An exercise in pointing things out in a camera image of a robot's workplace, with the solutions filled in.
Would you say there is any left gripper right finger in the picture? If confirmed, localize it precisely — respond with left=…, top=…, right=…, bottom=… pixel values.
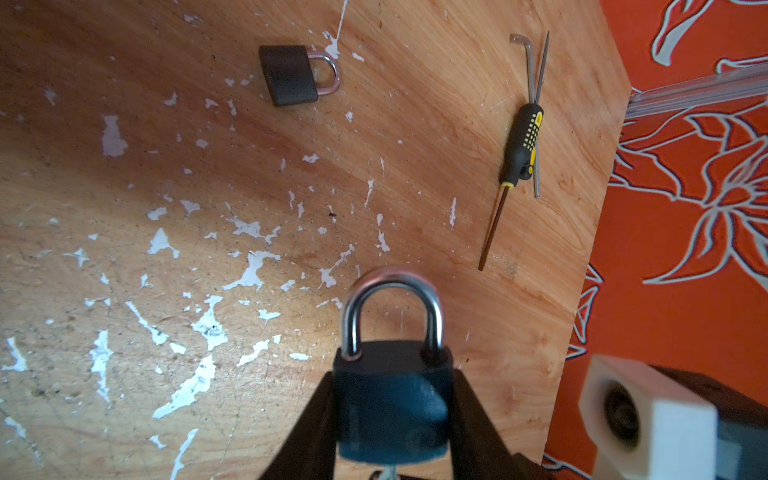
left=450, top=369, right=521, bottom=479

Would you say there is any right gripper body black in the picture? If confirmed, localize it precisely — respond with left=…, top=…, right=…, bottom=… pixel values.
left=654, top=366, right=767, bottom=480

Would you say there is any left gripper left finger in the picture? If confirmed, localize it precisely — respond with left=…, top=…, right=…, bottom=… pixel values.
left=259, top=372, right=336, bottom=480

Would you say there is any blue padlock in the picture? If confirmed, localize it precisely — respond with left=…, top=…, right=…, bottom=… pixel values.
left=333, top=267, right=454, bottom=465

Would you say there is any silver hex key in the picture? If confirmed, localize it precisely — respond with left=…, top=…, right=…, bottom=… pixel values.
left=504, top=34, right=543, bottom=199

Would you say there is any black yellow screwdriver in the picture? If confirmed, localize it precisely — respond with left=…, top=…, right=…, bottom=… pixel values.
left=478, top=103, right=543, bottom=271

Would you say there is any thin metal pick tool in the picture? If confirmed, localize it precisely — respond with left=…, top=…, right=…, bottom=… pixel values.
left=533, top=31, right=550, bottom=104

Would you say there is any black padlock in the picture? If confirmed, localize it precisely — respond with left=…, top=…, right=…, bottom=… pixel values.
left=258, top=45, right=342, bottom=107

